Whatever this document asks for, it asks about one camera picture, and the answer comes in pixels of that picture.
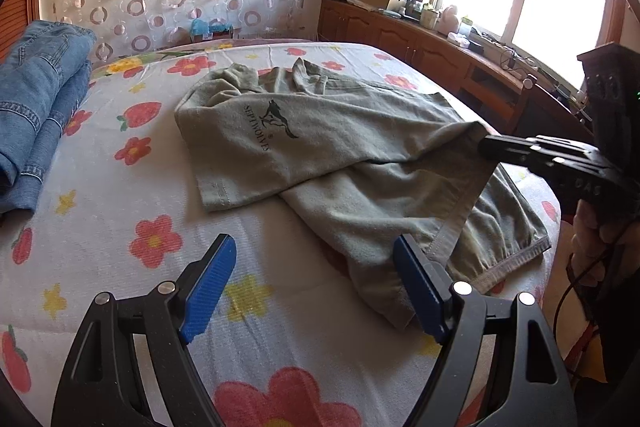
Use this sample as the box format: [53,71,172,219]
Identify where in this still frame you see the black cable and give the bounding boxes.
[552,225,632,325]

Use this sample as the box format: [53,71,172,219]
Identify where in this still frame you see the person's right hand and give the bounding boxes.
[570,200,639,287]

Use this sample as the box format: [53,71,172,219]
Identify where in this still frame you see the grey-green shorts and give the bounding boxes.
[175,60,551,329]

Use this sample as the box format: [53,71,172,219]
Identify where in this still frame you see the floral white bed sheet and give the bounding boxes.
[0,40,564,427]

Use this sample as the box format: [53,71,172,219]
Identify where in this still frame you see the folded blue jeans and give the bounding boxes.
[0,20,96,215]

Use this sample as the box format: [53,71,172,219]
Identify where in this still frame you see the blue item behind bed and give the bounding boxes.
[190,18,234,42]

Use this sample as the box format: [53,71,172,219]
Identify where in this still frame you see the wooden side cabinet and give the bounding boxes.
[318,0,592,143]

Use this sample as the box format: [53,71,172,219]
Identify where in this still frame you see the pink bottle on cabinet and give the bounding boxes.
[436,5,460,36]

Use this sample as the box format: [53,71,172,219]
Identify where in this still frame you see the white mug on cabinet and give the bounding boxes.
[420,8,439,30]

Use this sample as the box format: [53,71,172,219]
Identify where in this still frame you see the wooden louvered wardrobe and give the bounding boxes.
[0,0,39,61]

